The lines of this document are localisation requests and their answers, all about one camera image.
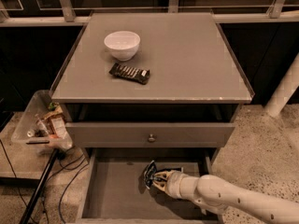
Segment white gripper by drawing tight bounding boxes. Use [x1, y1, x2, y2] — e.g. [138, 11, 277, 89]
[153, 170, 199, 200]

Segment blue kettle chip bag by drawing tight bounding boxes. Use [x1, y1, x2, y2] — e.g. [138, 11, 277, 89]
[143, 161, 183, 189]

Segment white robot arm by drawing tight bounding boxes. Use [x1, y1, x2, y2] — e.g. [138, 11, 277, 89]
[165, 61, 299, 224]

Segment round metal drawer knob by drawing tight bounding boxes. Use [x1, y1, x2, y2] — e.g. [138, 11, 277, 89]
[148, 133, 156, 143]

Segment open grey middle drawer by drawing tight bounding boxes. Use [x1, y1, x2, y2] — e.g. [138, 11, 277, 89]
[76, 148, 223, 224]

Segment grey drawer cabinet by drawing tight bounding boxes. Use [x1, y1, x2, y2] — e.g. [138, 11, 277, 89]
[50, 12, 255, 224]

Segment closed grey top drawer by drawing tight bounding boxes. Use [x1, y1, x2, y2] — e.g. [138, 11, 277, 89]
[66, 122, 235, 148]

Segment dark striped snack bar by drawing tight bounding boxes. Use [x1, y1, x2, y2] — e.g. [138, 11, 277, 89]
[109, 63, 150, 85]

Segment snack packages in bin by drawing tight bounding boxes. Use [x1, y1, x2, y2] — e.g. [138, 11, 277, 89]
[27, 102, 67, 138]

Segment clear plastic storage bin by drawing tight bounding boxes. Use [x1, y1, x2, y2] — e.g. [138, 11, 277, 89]
[11, 90, 73, 154]

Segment black tripod leg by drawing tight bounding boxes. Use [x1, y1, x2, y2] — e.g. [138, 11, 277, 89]
[19, 148, 59, 224]

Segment white ceramic bowl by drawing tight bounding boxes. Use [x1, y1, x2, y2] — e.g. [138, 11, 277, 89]
[104, 31, 141, 61]

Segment black floor cable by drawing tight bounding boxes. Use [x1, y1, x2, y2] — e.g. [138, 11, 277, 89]
[0, 138, 90, 224]

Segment white metal railing frame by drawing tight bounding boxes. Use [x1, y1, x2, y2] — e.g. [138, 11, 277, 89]
[0, 0, 299, 27]

